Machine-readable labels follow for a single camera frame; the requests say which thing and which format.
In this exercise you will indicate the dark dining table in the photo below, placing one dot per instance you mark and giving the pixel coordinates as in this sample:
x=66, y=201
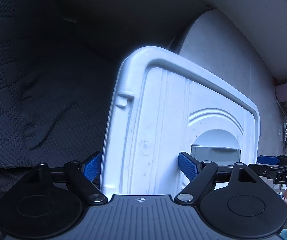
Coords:
x=243, y=42

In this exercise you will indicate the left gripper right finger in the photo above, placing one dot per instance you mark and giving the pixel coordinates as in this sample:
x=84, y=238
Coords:
x=201, y=176

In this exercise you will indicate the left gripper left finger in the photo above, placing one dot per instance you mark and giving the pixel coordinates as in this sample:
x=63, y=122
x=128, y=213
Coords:
x=80, y=176

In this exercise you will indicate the near grey covered chair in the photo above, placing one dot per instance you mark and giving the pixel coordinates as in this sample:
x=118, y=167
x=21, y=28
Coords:
x=55, y=92

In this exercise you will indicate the white plastic bin lid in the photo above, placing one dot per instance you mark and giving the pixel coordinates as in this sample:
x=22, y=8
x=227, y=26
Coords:
x=162, y=105

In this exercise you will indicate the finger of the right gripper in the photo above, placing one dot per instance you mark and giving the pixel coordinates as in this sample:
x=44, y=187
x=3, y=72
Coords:
x=268, y=160

